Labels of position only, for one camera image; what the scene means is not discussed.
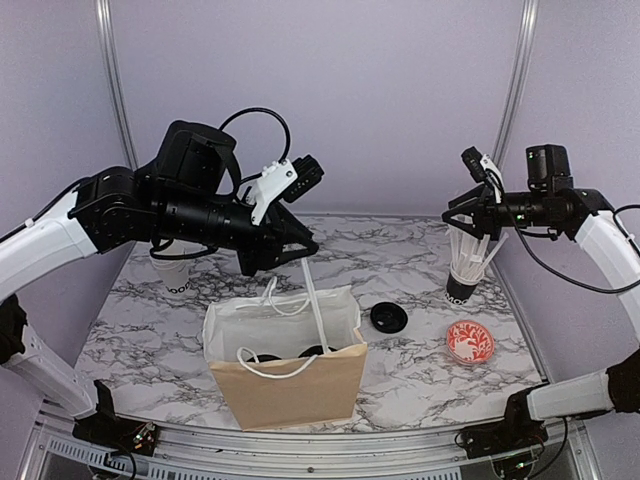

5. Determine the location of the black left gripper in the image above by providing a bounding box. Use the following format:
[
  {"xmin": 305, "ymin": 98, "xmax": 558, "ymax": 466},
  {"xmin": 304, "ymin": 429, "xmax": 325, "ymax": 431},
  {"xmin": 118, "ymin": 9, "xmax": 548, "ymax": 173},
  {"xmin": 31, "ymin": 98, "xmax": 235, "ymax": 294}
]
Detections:
[{"xmin": 155, "ymin": 187, "xmax": 321, "ymax": 276}]

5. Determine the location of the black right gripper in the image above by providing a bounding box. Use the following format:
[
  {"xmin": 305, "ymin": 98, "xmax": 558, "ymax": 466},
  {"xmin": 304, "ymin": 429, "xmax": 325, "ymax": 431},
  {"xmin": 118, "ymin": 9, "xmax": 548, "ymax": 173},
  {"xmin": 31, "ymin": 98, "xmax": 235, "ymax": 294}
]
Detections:
[{"xmin": 443, "ymin": 184, "xmax": 557, "ymax": 241}]

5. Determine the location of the stack of white cups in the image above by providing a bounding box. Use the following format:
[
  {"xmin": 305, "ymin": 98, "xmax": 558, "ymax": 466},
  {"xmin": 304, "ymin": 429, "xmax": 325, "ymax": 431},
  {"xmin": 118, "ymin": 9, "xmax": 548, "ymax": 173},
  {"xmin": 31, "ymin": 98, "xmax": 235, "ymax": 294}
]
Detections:
[{"xmin": 151, "ymin": 249, "xmax": 190, "ymax": 295}]

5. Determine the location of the black coffee cup lid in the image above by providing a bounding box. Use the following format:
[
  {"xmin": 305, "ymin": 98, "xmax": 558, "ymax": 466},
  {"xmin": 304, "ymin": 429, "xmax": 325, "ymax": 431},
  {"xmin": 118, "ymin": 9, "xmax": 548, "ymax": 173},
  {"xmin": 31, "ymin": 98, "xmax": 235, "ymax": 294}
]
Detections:
[{"xmin": 299, "ymin": 345, "xmax": 326, "ymax": 358}]

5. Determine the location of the single white straw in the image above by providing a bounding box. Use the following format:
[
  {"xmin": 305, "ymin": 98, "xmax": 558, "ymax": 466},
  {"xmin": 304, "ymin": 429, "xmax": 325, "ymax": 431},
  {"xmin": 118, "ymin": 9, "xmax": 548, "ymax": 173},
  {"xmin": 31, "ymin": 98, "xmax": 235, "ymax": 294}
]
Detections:
[{"xmin": 301, "ymin": 258, "xmax": 329, "ymax": 354}]

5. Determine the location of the brown paper takeout bag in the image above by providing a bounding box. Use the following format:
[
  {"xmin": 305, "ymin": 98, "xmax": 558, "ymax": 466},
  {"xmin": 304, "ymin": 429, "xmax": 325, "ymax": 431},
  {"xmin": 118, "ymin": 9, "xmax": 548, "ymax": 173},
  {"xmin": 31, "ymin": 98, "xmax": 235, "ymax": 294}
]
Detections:
[{"xmin": 202, "ymin": 286, "xmax": 368, "ymax": 431}]

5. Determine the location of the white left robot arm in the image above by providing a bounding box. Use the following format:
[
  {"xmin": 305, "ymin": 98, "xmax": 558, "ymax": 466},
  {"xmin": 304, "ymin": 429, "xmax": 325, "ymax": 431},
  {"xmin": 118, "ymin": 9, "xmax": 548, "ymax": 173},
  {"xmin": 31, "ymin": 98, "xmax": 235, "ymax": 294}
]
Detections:
[{"xmin": 1, "ymin": 120, "xmax": 324, "ymax": 445}]

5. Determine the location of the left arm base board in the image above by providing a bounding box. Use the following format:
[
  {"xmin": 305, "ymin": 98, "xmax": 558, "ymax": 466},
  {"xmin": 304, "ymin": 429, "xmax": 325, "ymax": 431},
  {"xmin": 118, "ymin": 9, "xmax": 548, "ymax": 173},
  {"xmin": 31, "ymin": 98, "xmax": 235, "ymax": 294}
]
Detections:
[{"xmin": 72, "ymin": 417, "xmax": 160, "ymax": 456}]

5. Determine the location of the right arm base board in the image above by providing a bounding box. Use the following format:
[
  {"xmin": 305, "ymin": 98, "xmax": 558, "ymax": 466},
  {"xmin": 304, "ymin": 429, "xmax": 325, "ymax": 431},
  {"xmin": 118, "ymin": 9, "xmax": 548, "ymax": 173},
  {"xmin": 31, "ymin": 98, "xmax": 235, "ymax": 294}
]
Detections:
[{"xmin": 454, "ymin": 419, "xmax": 548, "ymax": 459}]

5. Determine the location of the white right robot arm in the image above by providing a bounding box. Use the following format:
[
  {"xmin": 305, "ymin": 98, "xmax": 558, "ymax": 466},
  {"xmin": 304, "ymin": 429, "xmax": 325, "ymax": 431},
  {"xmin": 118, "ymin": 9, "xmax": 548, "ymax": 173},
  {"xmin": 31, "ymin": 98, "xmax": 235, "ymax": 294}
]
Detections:
[{"xmin": 442, "ymin": 144, "xmax": 639, "ymax": 448}]

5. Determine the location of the black cup holding straws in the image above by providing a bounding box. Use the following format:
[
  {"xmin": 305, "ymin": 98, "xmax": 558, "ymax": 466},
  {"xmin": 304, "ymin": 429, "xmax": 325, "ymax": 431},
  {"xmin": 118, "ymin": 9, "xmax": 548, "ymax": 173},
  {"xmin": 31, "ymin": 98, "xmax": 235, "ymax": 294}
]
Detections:
[{"xmin": 445, "ymin": 271, "xmax": 479, "ymax": 305}]

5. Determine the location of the stack of black lids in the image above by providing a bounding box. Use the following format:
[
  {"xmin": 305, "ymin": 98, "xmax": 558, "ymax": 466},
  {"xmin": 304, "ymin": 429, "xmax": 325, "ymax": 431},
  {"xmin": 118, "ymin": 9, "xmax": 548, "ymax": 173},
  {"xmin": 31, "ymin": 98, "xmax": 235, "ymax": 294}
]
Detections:
[{"xmin": 370, "ymin": 302, "xmax": 408, "ymax": 334}]

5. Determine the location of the red floral bowl right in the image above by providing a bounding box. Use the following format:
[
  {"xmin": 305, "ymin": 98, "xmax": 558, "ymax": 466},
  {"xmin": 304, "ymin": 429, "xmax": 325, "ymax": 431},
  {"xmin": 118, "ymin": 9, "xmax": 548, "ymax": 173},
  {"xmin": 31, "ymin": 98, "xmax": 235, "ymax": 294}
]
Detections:
[{"xmin": 446, "ymin": 320, "xmax": 495, "ymax": 365}]

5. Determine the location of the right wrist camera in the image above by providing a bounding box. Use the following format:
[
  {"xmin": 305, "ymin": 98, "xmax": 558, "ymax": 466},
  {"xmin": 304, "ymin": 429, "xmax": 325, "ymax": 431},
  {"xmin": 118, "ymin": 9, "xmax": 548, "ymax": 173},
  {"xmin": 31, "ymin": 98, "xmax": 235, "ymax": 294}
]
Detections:
[{"xmin": 461, "ymin": 147, "xmax": 505, "ymax": 204}]

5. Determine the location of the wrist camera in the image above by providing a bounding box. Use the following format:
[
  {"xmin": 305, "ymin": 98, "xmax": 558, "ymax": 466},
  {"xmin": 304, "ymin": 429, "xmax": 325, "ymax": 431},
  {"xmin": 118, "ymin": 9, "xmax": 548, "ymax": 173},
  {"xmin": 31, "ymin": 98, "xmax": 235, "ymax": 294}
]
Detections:
[
  {"xmin": 461, "ymin": 147, "xmax": 505, "ymax": 204},
  {"xmin": 247, "ymin": 155, "xmax": 324, "ymax": 226}
]

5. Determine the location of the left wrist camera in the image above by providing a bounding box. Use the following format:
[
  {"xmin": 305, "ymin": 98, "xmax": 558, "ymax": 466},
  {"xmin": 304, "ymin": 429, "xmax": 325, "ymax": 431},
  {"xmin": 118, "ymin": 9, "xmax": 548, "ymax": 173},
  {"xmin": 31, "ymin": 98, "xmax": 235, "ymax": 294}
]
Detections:
[{"xmin": 247, "ymin": 155, "xmax": 324, "ymax": 226}]

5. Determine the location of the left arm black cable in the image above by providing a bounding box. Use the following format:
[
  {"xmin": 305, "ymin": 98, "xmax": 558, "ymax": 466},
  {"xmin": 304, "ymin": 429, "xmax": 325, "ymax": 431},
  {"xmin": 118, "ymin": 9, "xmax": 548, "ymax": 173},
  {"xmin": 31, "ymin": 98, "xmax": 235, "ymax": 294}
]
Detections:
[{"xmin": 0, "ymin": 106, "xmax": 292, "ymax": 261}]

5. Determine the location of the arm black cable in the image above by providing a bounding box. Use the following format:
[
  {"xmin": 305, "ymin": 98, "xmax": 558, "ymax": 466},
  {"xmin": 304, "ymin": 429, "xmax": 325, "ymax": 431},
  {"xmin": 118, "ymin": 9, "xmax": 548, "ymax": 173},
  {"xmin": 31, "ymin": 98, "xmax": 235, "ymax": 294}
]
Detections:
[
  {"xmin": 509, "ymin": 202, "xmax": 640, "ymax": 294},
  {"xmin": 0, "ymin": 106, "xmax": 292, "ymax": 261}
]

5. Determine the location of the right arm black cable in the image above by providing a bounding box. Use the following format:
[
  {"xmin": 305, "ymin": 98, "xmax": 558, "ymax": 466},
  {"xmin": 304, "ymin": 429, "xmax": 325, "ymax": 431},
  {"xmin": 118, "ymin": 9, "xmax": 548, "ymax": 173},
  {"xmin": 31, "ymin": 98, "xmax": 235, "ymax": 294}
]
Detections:
[{"xmin": 509, "ymin": 202, "xmax": 640, "ymax": 294}]

